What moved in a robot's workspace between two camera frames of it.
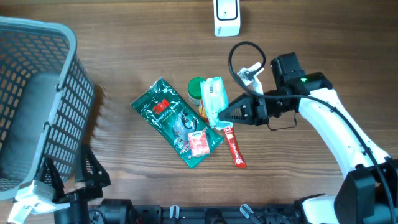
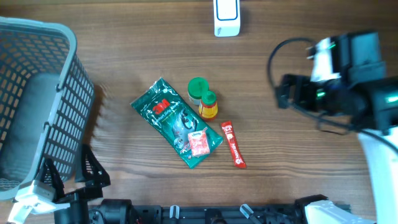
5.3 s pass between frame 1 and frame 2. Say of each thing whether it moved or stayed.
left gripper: stayed
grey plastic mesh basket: stayed
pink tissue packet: stayed
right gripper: moved
